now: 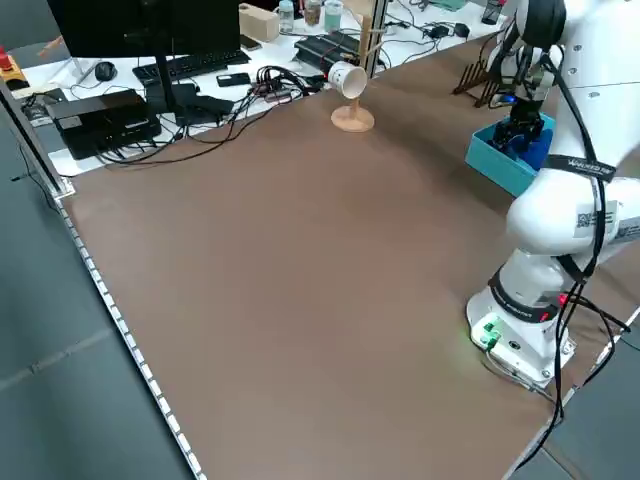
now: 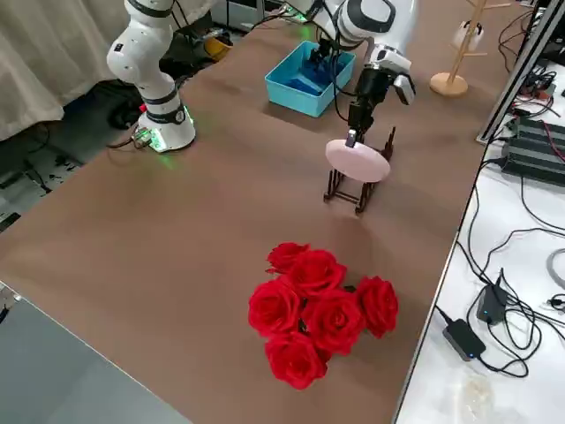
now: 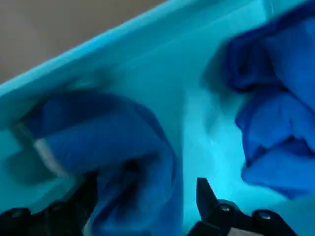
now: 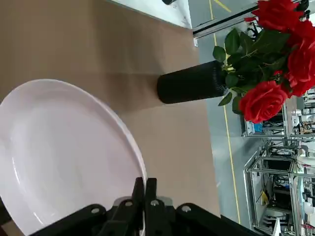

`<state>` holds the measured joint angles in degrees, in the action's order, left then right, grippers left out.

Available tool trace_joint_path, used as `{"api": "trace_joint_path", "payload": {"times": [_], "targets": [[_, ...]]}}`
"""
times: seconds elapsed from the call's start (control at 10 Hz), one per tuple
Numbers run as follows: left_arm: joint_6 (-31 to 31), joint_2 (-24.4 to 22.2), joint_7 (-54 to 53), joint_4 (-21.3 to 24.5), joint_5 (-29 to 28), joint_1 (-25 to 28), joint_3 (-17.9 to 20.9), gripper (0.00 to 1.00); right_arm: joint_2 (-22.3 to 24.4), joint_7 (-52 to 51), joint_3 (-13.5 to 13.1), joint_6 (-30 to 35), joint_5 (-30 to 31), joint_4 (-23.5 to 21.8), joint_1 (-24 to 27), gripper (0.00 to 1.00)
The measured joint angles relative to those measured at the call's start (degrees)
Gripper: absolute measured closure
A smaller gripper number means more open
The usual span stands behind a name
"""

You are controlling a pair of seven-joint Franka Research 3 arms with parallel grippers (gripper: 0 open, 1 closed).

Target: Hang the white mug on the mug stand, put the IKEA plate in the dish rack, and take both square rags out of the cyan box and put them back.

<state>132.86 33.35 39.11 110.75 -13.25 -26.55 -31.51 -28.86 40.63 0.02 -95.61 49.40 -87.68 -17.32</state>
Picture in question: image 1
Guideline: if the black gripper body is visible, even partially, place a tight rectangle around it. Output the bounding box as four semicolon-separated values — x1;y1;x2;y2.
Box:
509;97;545;126

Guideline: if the blue square rag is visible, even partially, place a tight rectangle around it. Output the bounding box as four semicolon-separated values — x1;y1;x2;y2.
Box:
519;130;551;170

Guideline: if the white mug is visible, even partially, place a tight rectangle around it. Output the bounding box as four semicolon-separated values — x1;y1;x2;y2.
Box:
327;59;370;100

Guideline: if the cyan plastic box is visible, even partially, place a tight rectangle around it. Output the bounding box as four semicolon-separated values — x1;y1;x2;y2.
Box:
464;110;556;199

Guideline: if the dark wooden dish rack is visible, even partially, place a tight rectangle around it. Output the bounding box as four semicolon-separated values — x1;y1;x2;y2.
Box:
452;62;507;109

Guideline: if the wooden mug stand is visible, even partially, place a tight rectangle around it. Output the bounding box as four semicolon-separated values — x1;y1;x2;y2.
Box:
330;7;387;133

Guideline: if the black box device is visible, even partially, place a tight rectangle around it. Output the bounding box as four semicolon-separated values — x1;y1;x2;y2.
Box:
49;88;163;161

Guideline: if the black flat device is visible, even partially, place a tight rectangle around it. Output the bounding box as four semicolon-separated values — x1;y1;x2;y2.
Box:
293;30;362;69

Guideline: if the teal cup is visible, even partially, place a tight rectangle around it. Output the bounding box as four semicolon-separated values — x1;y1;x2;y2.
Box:
323;0;345;32

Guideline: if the clear plastic bottle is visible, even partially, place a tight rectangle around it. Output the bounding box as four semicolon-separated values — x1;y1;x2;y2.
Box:
277;0;296;34

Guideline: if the black keyboard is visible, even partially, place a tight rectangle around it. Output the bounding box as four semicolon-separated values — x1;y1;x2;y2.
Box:
132;49;251;84

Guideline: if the black computer monitor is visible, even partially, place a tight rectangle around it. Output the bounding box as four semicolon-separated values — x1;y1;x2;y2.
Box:
45;0;242;126

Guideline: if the white table edge strip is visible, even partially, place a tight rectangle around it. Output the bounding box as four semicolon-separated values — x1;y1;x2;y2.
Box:
52;195;207;480

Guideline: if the red emergency stop button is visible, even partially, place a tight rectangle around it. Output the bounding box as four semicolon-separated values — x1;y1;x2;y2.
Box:
0;47;27;92

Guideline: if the aluminium upright post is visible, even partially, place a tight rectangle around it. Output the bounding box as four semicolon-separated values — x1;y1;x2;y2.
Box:
363;0;389;79

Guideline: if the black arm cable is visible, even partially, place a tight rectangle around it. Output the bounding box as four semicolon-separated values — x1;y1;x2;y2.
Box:
507;47;632;474

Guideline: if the black cable hub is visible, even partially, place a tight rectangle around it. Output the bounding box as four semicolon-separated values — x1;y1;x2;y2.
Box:
256;66;326;105

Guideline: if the aluminium frame corner post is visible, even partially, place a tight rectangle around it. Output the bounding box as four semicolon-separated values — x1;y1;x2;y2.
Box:
0;79;77;197

